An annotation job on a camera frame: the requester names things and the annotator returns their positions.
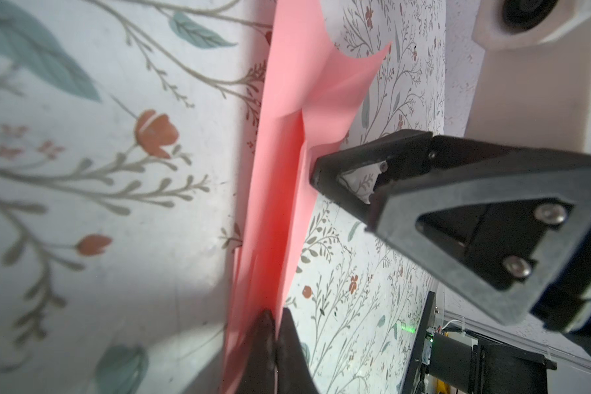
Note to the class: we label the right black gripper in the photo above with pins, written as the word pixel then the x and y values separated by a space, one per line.
pixel 508 259

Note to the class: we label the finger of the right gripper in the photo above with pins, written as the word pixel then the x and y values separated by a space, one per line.
pixel 434 173

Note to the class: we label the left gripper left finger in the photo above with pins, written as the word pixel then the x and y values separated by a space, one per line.
pixel 259 375

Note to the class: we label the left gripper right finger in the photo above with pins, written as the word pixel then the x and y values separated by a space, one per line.
pixel 293 375

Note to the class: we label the pink square paper sheet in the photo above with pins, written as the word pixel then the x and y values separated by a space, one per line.
pixel 312 93

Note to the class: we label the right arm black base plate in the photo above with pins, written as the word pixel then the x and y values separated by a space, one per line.
pixel 413 376

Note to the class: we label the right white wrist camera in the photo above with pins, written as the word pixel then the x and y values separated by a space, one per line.
pixel 534 86

